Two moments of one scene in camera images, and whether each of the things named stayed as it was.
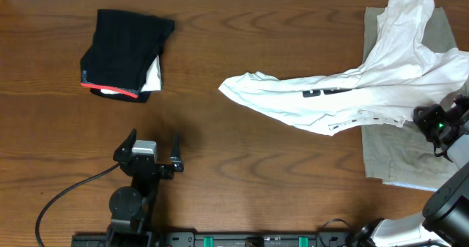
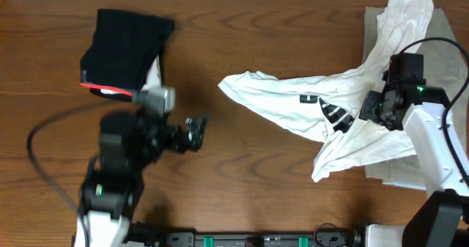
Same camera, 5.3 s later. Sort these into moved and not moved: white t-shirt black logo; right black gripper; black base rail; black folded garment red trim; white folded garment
Moved: right black gripper; white t-shirt black logo
Not moved: white folded garment; black folded garment red trim; black base rail
